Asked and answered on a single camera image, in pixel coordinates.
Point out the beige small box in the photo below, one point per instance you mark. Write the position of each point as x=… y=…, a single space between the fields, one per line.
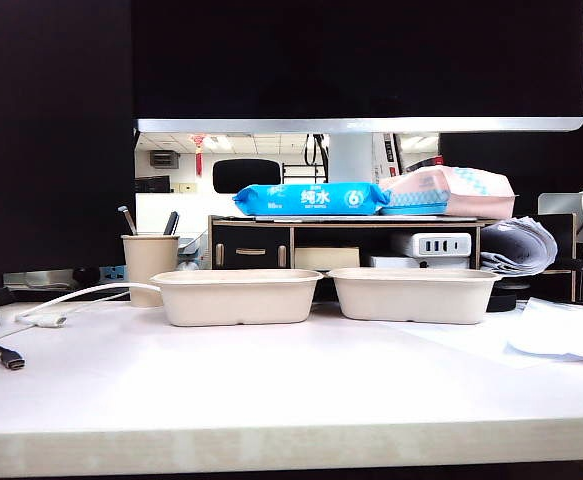
x=326 y=257

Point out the beige paper box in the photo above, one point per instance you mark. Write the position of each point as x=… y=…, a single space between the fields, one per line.
x=241 y=300
x=416 y=297

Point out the white flat box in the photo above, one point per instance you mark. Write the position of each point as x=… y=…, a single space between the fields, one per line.
x=396 y=261

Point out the white red cardboard box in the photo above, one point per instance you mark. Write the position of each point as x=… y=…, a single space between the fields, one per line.
x=386 y=155

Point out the black wooden desk shelf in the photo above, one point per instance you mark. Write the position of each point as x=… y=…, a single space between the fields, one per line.
x=251 y=235

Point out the blue wet wipes pack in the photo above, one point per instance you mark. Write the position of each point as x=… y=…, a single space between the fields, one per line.
x=311 y=199

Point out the black pen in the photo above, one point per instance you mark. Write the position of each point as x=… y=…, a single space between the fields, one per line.
x=172 y=222

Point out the red hanging knot ornament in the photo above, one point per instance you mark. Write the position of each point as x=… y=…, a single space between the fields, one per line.
x=199 y=160

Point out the beige paper cup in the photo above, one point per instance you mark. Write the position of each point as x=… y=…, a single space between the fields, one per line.
x=146 y=265

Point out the white multi-port charger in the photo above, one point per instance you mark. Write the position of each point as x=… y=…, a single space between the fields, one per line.
x=441 y=245

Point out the silver pen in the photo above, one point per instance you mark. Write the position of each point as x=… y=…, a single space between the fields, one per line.
x=128 y=220

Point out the blue power strip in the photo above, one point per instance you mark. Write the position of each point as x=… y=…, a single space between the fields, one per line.
x=113 y=274

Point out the black silver computer monitor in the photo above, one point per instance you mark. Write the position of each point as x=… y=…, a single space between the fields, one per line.
x=321 y=60

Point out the pink tissue pack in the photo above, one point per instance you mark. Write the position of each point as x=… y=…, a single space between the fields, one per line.
x=471 y=195

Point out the black round knob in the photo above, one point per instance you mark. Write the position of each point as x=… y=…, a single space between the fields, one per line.
x=86 y=275

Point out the black round base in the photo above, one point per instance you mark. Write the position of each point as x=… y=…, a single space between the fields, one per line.
x=506 y=300

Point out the grey folded paper stack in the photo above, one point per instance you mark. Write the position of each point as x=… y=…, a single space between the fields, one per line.
x=521 y=245

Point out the black AOC monitor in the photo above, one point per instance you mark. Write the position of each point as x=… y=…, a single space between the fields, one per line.
x=546 y=160

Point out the dark monitor silver base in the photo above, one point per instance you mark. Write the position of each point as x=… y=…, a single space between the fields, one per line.
x=46 y=125

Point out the white paper sheets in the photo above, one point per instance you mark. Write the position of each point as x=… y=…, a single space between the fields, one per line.
x=561 y=330

